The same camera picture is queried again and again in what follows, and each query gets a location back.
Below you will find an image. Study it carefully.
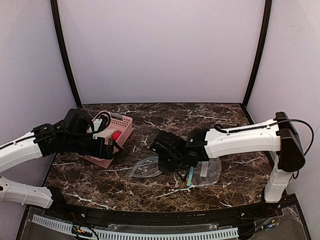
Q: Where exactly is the black frame post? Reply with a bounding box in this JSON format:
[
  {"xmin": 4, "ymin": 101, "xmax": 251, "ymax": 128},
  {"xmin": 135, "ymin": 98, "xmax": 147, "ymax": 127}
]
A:
[
  {"xmin": 50, "ymin": 0, "xmax": 83, "ymax": 109},
  {"xmin": 242, "ymin": 0, "xmax": 273, "ymax": 109}
]

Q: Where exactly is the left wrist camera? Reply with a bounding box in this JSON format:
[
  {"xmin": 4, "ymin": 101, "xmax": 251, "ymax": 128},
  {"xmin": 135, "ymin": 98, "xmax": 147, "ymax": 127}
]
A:
[{"xmin": 92, "ymin": 112, "xmax": 111, "ymax": 139}]

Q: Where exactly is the red toy fruit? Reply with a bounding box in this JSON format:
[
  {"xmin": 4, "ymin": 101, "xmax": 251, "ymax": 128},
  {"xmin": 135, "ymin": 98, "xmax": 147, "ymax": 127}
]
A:
[{"xmin": 111, "ymin": 130, "xmax": 122, "ymax": 143}]

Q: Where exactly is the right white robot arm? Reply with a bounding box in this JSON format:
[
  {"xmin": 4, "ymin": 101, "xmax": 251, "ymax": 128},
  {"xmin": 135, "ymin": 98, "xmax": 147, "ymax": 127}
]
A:
[{"xmin": 149, "ymin": 111, "xmax": 310, "ymax": 204}]

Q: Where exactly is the black front table rail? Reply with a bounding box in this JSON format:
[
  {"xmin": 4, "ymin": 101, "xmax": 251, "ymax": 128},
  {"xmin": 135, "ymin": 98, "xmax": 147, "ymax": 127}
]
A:
[{"xmin": 45, "ymin": 197, "xmax": 283, "ymax": 229}]

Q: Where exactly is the white slotted cable duct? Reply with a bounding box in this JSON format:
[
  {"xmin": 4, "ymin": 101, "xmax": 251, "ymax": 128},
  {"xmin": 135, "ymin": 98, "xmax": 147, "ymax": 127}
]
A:
[{"xmin": 31, "ymin": 214, "xmax": 239, "ymax": 240}]

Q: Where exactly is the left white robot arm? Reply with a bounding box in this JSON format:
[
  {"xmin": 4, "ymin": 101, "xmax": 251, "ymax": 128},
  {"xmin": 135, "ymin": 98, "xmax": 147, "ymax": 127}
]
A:
[{"xmin": 0, "ymin": 108, "xmax": 122, "ymax": 209}]

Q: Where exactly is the white toy bun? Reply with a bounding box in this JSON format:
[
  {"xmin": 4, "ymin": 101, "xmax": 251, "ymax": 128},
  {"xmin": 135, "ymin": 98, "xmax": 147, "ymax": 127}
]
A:
[{"xmin": 97, "ymin": 128, "xmax": 116, "ymax": 139}]

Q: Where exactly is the left black frame post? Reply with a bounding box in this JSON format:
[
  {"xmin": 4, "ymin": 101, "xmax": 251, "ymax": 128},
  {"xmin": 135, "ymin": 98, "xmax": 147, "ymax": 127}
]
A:
[{"xmin": 50, "ymin": 0, "xmax": 83, "ymax": 109}]

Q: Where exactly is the zip bag with blue zipper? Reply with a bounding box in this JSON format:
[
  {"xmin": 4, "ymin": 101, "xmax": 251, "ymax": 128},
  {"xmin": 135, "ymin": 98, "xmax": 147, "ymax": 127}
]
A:
[{"xmin": 127, "ymin": 156, "xmax": 162, "ymax": 178}]

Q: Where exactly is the right black frame post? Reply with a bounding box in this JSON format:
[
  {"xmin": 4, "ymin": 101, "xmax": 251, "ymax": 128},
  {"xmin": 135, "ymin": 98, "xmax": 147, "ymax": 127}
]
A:
[{"xmin": 242, "ymin": 0, "xmax": 273, "ymax": 109}]

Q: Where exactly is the pink perforated plastic basket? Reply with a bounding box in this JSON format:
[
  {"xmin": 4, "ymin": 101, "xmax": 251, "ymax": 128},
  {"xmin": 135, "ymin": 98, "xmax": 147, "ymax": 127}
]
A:
[{"xmin": 83, "ymin": 110, "xmax": 133, "ymax": 169}]

